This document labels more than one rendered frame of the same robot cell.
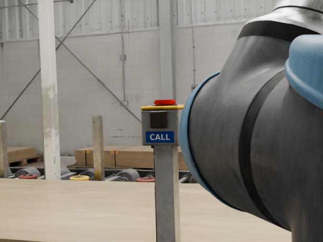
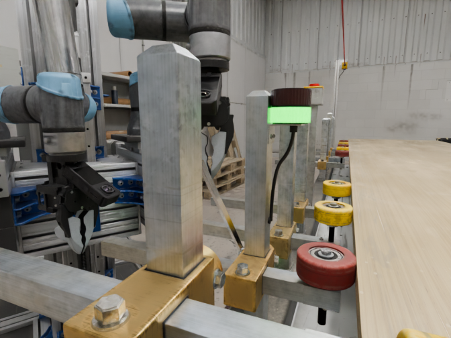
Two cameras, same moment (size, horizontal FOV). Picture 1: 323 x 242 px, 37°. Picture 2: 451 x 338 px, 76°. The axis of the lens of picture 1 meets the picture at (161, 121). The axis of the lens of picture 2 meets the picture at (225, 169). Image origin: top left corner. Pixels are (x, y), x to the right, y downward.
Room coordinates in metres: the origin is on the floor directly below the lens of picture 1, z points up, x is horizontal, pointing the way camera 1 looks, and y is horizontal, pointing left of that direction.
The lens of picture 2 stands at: (0.63, -1.19, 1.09)
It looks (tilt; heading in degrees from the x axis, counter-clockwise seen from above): 10 degrees down; 95
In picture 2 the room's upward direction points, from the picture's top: straight up
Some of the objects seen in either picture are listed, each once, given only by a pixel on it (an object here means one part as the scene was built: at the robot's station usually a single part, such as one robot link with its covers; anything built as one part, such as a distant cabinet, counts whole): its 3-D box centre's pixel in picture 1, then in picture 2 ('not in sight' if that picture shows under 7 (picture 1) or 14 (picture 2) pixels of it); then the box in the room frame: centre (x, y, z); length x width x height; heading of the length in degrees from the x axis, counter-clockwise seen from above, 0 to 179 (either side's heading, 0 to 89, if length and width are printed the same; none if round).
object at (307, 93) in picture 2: not in sight; (290, 98); (0.69, -0.74, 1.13); 0.06 x 0.06 x 0.02
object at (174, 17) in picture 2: not in sight; (192, 23); (0.51, -0.56, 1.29); 0.11 x 0.11 x 0.08; 18
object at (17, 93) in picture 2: not in sight; (29, 105); (0.17, -0.61, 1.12); 0.11 x 0.11 x 0.08; 79
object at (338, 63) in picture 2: not in sight; (338, 109); (1.56, 1.93, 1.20); 0.15 x 0.12 x 1.00; 72
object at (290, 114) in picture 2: not in sight; (290, 115); (0.69, -0.74, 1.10); 0.06 x 0.06 x 0.02
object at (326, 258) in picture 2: not in sight; (323, 287); (0.74, -0.80, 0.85); 0.08 x 0.08 x 0.11
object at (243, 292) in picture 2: not in sight; (254, 271); (0.64, -0.75, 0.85); 0.14 x 0.06 x 0.05; 72
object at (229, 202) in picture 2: not in sight; (271, 208); (0.71, -0.27, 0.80); 0.44 x 0.03 x 0.04; 162
